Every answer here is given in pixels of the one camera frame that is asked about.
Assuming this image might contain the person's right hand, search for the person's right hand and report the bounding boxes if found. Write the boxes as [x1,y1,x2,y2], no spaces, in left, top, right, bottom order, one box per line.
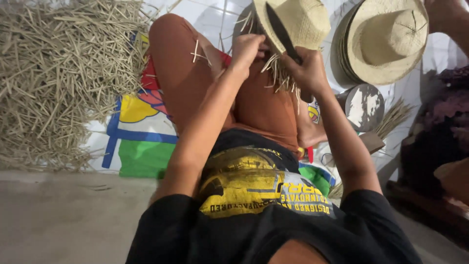
[281,46,330,97]

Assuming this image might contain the person's left hand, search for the person's left hand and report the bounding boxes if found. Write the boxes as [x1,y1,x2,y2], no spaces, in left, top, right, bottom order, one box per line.
[230,34,267,74]

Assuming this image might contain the black knife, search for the black knife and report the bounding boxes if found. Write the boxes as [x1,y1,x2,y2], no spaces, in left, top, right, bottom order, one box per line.
[265,2,314,104]

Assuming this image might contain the unfinished fringed straw hat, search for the unfinished fringed straw hat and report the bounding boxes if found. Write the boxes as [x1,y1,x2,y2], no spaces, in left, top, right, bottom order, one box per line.
[233,0,331,97]

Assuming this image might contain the person's bare foot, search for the person's bare foot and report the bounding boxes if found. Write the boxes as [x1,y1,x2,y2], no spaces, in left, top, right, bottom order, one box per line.
[296,104,329,148]

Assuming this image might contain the orange trousers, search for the orange trousers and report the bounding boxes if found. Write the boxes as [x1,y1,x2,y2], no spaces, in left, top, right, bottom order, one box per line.
[148,13,305,154]

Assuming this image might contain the round worn metal tin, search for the round worn metal tin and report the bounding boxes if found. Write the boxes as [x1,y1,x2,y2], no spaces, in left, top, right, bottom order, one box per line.
[335,84,385,133]

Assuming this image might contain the stack of straw hats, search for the stack of straw hats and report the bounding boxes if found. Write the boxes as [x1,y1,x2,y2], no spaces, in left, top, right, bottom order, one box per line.
[330,0,430,89]

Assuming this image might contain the brown cardboard piece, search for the brown cardboard piece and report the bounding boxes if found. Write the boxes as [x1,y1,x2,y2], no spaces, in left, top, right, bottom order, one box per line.
[358,131,386,155]

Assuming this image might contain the bundle of straw strands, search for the bundle of straw strands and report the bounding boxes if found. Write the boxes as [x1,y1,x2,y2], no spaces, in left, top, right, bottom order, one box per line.
[372,98,414,141]

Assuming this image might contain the colourful printed mat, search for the colourful printed mat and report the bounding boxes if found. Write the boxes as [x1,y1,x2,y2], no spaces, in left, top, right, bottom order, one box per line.
[84,31,338,197]

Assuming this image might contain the black printed shirt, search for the black printed shirt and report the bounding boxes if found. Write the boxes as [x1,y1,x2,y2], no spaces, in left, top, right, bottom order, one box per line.
[125,128,424,264]

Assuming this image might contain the heap of straw trimmings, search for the heap of straw trimmings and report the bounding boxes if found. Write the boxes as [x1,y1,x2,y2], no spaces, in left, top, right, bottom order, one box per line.
[0,0,162,171]

